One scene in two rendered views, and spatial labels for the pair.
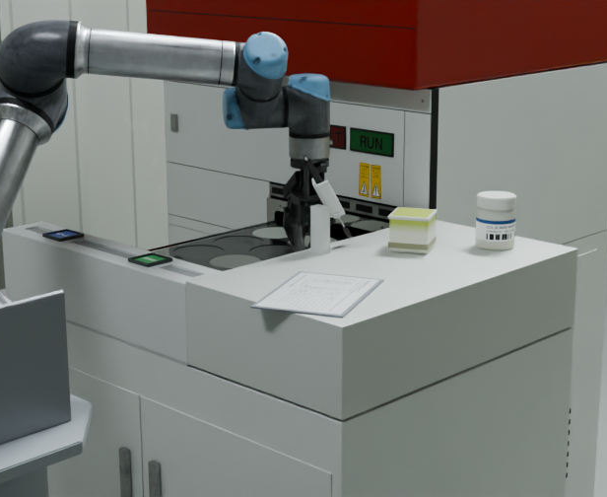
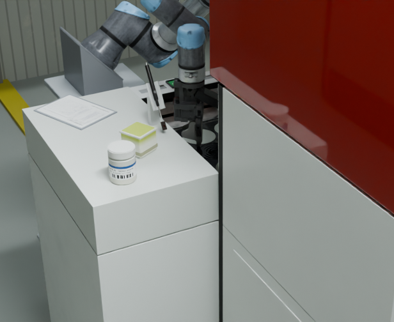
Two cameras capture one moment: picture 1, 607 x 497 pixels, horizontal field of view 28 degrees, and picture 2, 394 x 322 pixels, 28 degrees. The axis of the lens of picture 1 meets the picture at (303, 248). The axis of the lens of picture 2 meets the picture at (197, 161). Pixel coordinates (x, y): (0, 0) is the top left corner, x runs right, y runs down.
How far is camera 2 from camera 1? 357 cm
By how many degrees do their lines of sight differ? 99
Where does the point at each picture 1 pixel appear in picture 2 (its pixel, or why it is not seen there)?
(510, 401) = (75, 246)
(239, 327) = not seen: hidden behind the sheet
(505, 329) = (68, 200)
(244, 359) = not seen: hidden behind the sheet
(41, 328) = (77, 54)
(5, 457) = (61, 87)
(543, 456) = (93, 308)
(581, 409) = not seen: outside the picture
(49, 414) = (80, 89)
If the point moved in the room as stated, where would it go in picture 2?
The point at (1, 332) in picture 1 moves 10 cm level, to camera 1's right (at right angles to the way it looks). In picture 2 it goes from (70, 46) to (57, 56)
